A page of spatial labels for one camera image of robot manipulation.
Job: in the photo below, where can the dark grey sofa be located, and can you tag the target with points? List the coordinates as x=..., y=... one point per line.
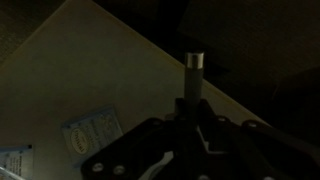
x=265, y=54

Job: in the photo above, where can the blue Twinings tea sachet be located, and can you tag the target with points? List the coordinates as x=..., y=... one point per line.
x=89, y=133

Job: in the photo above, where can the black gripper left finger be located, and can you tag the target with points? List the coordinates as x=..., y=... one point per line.
x=180, y=110

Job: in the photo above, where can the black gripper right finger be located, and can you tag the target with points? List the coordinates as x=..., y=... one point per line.
x=205, y=112

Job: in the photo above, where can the metal spoon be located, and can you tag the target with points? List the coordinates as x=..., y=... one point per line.
x=194, y=68

